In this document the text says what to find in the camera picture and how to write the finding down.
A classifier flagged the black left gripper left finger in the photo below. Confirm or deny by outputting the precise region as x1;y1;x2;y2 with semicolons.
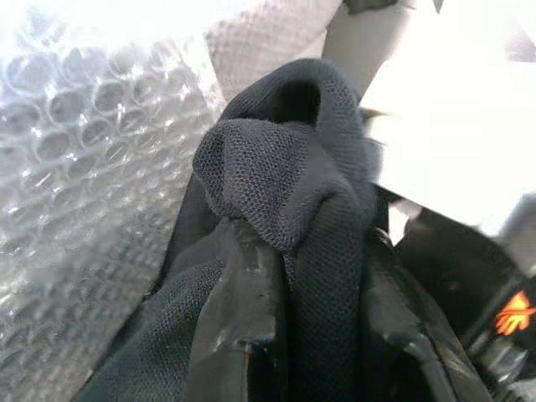
183;219;292;402

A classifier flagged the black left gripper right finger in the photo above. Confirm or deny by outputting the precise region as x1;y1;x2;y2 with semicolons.
362;225;497;402

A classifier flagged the clear bubble wrap sheet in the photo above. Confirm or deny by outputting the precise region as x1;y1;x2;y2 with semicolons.
0;0;332;402

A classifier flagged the black object with orange logo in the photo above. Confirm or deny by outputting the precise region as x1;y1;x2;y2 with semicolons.
397;209;536;402

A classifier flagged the white washing machine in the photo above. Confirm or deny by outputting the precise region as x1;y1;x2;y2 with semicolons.
322;0;536;244

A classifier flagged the black mesh garment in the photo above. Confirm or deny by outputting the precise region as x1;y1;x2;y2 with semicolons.
73;57;390;402

